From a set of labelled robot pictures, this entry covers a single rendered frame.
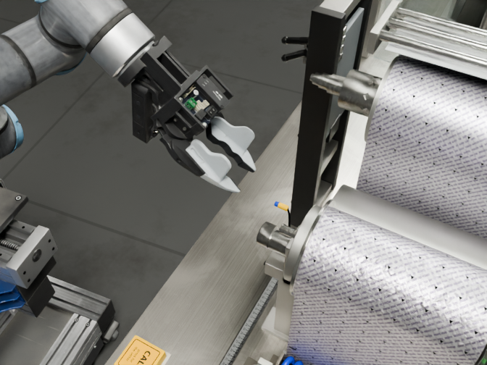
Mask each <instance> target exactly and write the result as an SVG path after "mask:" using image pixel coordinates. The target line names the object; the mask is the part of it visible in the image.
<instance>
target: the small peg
mask: <svg viewBox="0 0 487 365"><path fill-rule="evenodd" d="M297 231H298V230H296V229H294V228H291V227H289V226H287V225H285V224H282V225H281V226H280V229H279V233H281V234H284V235H286V236H288V237H290V238H293V239H294V238H295V235H296V233H297Z"/></svg>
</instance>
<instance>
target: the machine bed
mask: <svg viewBox="0 0 487 365"><path fill-rule="evenodd" d="M373 57H374V54H370V55H369V57H368V58H366V57H363V56H361V60H360V65H359V71H361V72H365V73H367V74H371V75H374V76H377V77H381V78H383V76H384V75H385V73H386V70H387V69H388V66H389V65H390V62H386V61H383V60H380V59H376V58H373ZM301 103H302V100H301V102H300V103H299V105H298V106H297V107H296V108H295V109H294V111H293V112H292V114H291V115H290V117H289V118H288V119H287V120H286V122H285V123H284V125H283V126H282V128H281V129H280V130H279V131H278V133H277V134H276V135H275V137H274V138H273V139H272V140H271V142H270V143H269V145H268V146H267V148H266V149H265V150H264V151H263V152H262V154H261V155H260V157H259V158H258V160H257V161H256V162H255V163H254V166H255V167H256V171H255V172H250V171H248V173H247V174H246V176H245V177H244V178H243V179H242V181H241V182H240V183H239V185H238V187H239V189H240V190H241V191H240V192H239V193H232V194H231V196H230V197H229V199H228V200H227V201H226V202H225V204H224V205H223V206H222V208H221V209H220V210H219V211H218V213H217V214H216V216H215V217H214V219H213V220H212V221H211V222H210V223H209V225H208V227H207V228H206V230H205V231H204V232H203V233H202V234H201V236H200V237H199V239H198V240H197V241H196V242H195V244H194V245H193V247H192V248H191V250H190V251H189V252H188V253H187V254H186V256H185V257H184V259H183V260H182V261H181V263H180V264H179V265H178V267H177V268H176V270H175V271H174V272H173V273H172V275H171V276H170V278H169V279H168V280H167V281H166V283H165V284H164V285H163V287H162V288H161V290H160V291H159V292H158V293H157V295H156V296H155V298H154V299H153V301H152V302H151V303H150V304H149V306H148V307H147V308H146V310H145V311H144V312H143V313H142V315H141V316H140V318H139V319H138V321H137V322H136V323H135V324H134V325H133V327H132V329H131V330H130V331H129V333H128V334H127V335H126V336H125V338H124V339H123V341H122V342H121V343H120V344H119V346H118V347H117V349H116V350H115V351H114V353H113V354H112V355H111V356H110V358H109V359H108V361H107V362H106V363H105V365H114V364H115V362H116V360H117V359H118V358H119V357H120V355H121V354H122V352H123V351H124V350H125V349H126V347H127V346H128V344H129V343H130V342H131V340H132V339H133V338H134V336H135V335H137V336H139V337H141V338H143V339H144V340H146V341H148V342H150V343H151V344H153V345H155V346H156V347H158V348H161V349H162V350H164V351H166V352H168V353H169V354H171V357H170V359H169V360H168V361H167V363H166V364H165V365H219V364H220V362H221V361H222V359H223V357H224V355H225V354H226V352H227V350H228V349H229V347H230V345H231V343H232V342H233V340H234V339H235V337H236V335H237V334H238V332H239V330H240V329H241V327H242V325H243V324H244V322H245V321H246V318H247V317H248V315H249V314H250V312H251V310H252V309H253V307H254V305H255V303H256V302H257V300H258V299H259V297H260V296H261V294H262V292H263V290H264V289H265V287H266V285H267V284H268V282H269V281H270V278H271V276H270V275H268V274H265V265H264V262H265V261H266V260H267V259H268V258H269V256H270V254H271V253H272V251H271V250H270V249H267V248H264V247H262V246H260V245H257V242H256V239H257V234H258V232H259V229H260V227H261V226H262V225H263V224H264V223H265V222H270V223H272V224H274V225H277V226H278V230H279V229H280V226H281V225H282V224H285V225H287V226H288V212H287V211H284V210H282V209H279V208H278V207H276V206H274V204H275V202H276V201H277V202H281V203H282V204H285V205H287V206H289V208H288V209H289V211H290V212H291V199H292V192H293V184H294V171H295V164H296V151H297V143H298V136H297V135H298V134H299V123H300V116H301ZM367 119H368V117H366V116H363V115H361V114H357V113H354V112H350V116H349V123H348V127H347V131H346V137H345V141H344V148H343V152H342V157H341V163H340V167H339V171H338V178H337V182H336V186H335V188H334V190H331V191H330V192H329V194H328V196H327V198H326V199H325V201H324V203H323V204H322V206H321V207H323V206H324V205H325V203H326V202H327V201H328V200H330V199H332V198H333V197H334V195H335V194H336V192H337V191H338V189H339V188H340V187H341V186H342V185H348V186H350V187H353V188H356V186H357V180H358V177H359V171H360V167H361V164H362V158H363V155H364V151H365V146H366V142H365V138H364V136H365V128H366V124H367ZM277 291H278V288H277V289H276V291H275V292H274V294H273V296H272V298H271V299H270V301H269V303H268V304H267V306H266V308H265V309H264V311H263V313H262V315H261V317H260V318H259V320H258V322H257V323H256V325H255V327H254V329H253V330H252V331H251V334H250V336H249V337H248V339H247V340H246V342H245V344H244V345H243V347H242V349H241V351H240V353H239V354H238V356H237V357H236V359H235V361H234V362H233V365H244V362H245V361H246V359H247V357H250V358H252V359H254V360H255V361H258V360H259V359H260V357H261V358H263V359H265V360H267V361H270V359H271V358H272V355H273V354H275V355H276V356H279V355H280V353H281V352H283V350H285V351H287V347H288V343H287V342H286V341H284V340H281V339H280V338H278V337H276V336H274V335H271V334H270V333H268V332H265V331H264V330H262V325H263V323H264V321H265V320H266V318H267V316H268V314H269V313H270V311H271V309H272V307H275V308H276V300H277Z"/></svg>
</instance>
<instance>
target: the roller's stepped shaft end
mask: <svg viewBox="0 0 487 365"><path fill-rule="evenodd" d="M309 80H311V81H312V84H314V85H318V88H321V89H324V90H326V91H327V93H330V94H333V95H335V96H339V93H340V91H341V86H342V85H343V82H344V80H345V77H343V76H340V75H336V74H332V75H329V74H327V73H323V74H321V73H319V72H316V73H315V74H313V73H312V74H311V76H310V79H309Z"/></svg>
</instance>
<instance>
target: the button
mask: <svg viewBox="0 0 487 365"><path fill-rule="evenodd" d="M165 358H166V353H165V351H164V350H162V349H160V348H158V347H156V346H155V345H153V344H151V343H149V342H147V341H146V340H144V339H142V338H141V337H139V336H137V335H135V336H134V338H133V339H132V340H131V342H130V343H129V344H128V346H127V347H126V349H125V350H124V351H123V352H122V354H121V355H120V357H119V358H118V359H117V360H116V362H115V364H114V365H161V364H162V362H163V361H164V360H165Z"/></svg>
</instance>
